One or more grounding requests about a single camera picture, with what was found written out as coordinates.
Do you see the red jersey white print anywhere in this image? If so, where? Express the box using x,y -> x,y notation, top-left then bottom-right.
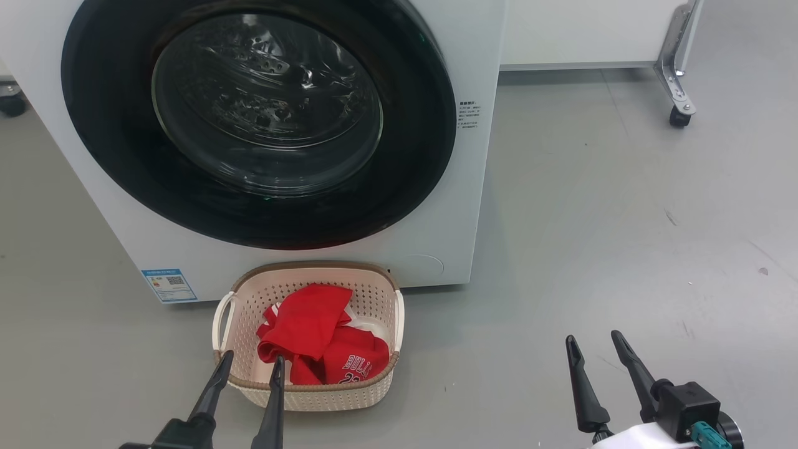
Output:
321,324 -> 390,385

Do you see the teal plug right camera cable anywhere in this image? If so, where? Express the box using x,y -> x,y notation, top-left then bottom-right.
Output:
688,421 -> 732,449

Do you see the blue energy label sticker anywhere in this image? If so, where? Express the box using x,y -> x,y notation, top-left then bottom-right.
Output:
141,268 -> 198,304

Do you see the metal partition leg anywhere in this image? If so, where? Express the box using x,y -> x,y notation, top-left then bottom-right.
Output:
653,0 -> 705,117

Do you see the black round washing machine door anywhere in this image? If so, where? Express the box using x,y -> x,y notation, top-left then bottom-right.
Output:
60,0 -> 457,250

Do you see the cream perforated laundry basket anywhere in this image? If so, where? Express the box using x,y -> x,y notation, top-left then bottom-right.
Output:
212,261 -> 405,412

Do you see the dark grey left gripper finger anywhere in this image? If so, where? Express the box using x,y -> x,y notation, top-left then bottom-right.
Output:
187,350 -> 235,431
251,355 -> 286,449

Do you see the round white filter cover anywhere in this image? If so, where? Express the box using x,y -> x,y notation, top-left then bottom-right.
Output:
404,253 -> 445,279

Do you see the plain red garment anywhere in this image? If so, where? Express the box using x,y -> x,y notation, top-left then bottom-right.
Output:
256,284 -> 354,385

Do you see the white partition board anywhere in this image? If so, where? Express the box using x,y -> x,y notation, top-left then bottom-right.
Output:
499,0 -> 690,70

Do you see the white washing machine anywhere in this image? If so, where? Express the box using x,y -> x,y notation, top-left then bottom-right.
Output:
0,0 -> 507,304

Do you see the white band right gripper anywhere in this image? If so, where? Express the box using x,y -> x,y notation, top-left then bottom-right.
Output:
565,330 -> 686,449

